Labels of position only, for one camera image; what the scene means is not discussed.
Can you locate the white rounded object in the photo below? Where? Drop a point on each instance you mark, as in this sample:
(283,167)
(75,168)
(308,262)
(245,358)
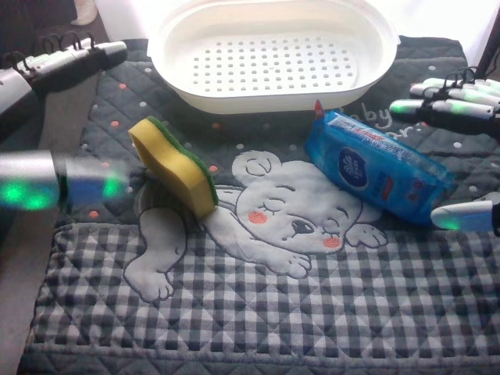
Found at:
(84,13)

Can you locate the yellow green sponge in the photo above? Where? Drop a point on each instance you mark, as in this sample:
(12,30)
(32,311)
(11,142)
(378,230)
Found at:
(172,166)

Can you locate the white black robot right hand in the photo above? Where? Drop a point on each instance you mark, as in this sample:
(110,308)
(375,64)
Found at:
(457,107)

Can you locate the grey quilt with bear print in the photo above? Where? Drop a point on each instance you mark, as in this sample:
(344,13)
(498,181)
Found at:
(250,304)

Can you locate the blue tissue packet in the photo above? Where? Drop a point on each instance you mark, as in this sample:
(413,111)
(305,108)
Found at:
(367,168)

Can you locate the white perforated oval basin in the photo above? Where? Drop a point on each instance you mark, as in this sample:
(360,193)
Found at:
(273,58)

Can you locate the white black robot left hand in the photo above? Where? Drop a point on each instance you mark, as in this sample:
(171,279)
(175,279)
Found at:
(70,58)

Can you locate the black pole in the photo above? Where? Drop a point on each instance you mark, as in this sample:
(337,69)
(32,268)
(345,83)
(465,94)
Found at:
(488,35)

